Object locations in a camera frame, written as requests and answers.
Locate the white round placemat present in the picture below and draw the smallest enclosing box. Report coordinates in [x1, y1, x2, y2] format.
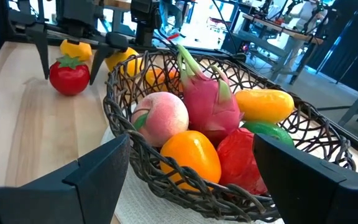
[99, 127, 285, 224]

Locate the pink peach with leaf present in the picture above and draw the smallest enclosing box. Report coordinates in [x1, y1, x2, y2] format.
[131, 91, 190, 147]

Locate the dark woven wicker basket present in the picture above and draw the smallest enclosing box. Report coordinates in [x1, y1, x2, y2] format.
[103, 49, 357, 223]

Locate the orange mango fruit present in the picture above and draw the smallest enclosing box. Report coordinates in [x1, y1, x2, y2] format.
[104, 47, 143, 77]

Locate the red bell pepper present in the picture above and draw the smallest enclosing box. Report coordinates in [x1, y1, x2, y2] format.
[216, 127, 269, 196]

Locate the pale orange fruit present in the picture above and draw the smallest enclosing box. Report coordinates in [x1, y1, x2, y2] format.
[144, 67, 180, 93]

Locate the green lime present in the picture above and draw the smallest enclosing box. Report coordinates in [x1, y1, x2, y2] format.
[242, 120, 295, 147]

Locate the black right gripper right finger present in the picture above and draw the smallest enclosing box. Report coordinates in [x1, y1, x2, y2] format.
[252, 133, 358, 224]

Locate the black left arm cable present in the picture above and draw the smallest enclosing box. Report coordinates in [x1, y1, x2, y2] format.
[211, 0, 248, 60]

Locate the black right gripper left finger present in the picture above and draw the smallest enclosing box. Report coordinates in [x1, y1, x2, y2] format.
[0, 133, 132, 224]

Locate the yellow bell pepper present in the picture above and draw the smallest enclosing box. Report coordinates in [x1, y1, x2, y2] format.
[59, 39, 93, 62]

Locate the pink dragon fruit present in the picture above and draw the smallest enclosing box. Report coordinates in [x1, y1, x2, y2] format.
[176, 44, 244, 147]

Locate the person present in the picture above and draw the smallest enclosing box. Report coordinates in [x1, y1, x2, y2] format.
[158, 0, 185, 35]
[286, 0, 329, 78]

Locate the red tomato with green stem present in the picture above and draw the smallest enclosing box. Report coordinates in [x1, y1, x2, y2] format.
[48, 55, 91, 96]

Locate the wooden background table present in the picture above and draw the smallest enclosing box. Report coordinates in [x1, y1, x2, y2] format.
[242, 13, 324, 46]

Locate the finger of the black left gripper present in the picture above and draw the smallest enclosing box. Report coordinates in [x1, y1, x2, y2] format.
[25, 23, 50, 80]
[89, 32, 129, 86]

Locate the glossy orange fruit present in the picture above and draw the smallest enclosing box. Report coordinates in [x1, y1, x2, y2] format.
[160, 129, 222, 191]

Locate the yellow orange mango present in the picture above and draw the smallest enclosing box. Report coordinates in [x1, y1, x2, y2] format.
[234, 88, 295, 124]

